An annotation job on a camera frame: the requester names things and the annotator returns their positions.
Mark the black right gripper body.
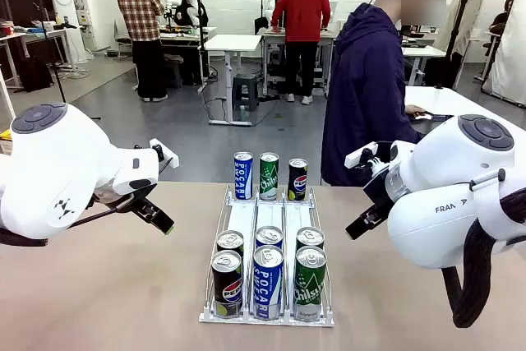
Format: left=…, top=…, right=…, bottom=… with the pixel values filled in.
left=362, top=169, right=408, bottom=221

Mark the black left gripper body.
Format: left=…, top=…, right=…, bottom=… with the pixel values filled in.
left=94, top=181, right=159, bottom=213

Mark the black Pepsi can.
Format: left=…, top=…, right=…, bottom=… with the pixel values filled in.
left=210, top=249, right=244, bottom=319
left=288, top=158, right=309, bottom=202
left=215, top=229, right=245, bottom=260

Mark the blue Pocari Sweat can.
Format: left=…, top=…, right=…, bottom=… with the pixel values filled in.
left=251, top=245, right=285, bottom=321
left=254, top=225, right=284, bottom=250
left=233, top=151, right=254, bottom=201

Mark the person in purple hoodie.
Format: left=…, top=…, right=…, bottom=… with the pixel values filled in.
left=321, top=0, right=449, bottom=187

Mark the person in plaid shirt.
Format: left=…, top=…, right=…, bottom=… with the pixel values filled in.
left=116, top=0, right=168, bottom=103

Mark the person in beige jacket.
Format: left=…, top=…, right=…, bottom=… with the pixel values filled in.
left=433, top=0, right=484, bottom=89

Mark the person in red hoodie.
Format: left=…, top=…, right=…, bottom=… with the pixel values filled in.
left=270, top=0, right=332, bottom=105

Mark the seated person in dark clothes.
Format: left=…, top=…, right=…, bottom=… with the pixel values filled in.
left=488, top=0, right=514, bottom=56

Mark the person's right hand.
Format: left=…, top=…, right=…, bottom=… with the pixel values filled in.
left=404, top=104, right=429, bottom=119

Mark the green Chilsung cider can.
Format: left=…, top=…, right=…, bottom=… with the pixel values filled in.
left=293, top=245, right=328, bottom=321
left=259, top=152, right=280, bottom=201
left=295, top=226, right=325, bottom=252

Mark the large white table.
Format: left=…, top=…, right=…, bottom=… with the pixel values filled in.
left=404, top=85, right=526, bottom=150

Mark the long white desk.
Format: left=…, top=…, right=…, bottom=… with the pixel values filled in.
left=400, top=44, right=447, bottom=87

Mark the black tripod stand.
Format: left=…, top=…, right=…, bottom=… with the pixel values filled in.
left=32, top=3, right=102, bottom=122

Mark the grey plastic stool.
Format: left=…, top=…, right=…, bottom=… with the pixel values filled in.
left=232, top=74, right=260, bottom=112

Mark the black bag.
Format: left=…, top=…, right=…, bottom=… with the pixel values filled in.
left=18, top=57, right=54, bottom=93

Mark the small white desk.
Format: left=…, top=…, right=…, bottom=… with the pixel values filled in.
left=204, top=34, right=263, bottom=127

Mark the white side desk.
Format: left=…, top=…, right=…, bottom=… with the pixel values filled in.
left=0, top=25, right=79, bottom=90

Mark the white black background robot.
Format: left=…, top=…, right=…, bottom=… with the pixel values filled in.
left=166, top=0, right=210, bottom=28

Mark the white hanging curtain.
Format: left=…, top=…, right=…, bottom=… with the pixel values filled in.
left=482, top=0, right=526, bottom=108

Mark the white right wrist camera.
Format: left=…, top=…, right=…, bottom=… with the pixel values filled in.
left=344, top=141, right=391, bottom=179

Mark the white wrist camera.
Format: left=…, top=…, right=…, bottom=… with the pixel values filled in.
left=148, top=138, right=180, bottom=171
left=344, top=141, right=391, bottom=179

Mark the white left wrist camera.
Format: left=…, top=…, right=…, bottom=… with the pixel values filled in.
left=148, top=138, right=180, bottom=171

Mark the white wire can dispenser rack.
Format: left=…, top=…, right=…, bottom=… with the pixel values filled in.
left=198, top=184, right=336, bottom=327

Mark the black right arm cable sleeve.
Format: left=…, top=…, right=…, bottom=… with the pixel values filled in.
left=441, top=190, right=526, bottom=330

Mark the black camera tripod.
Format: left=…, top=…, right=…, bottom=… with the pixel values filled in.
left=435, top=0, right=478, bottom=90

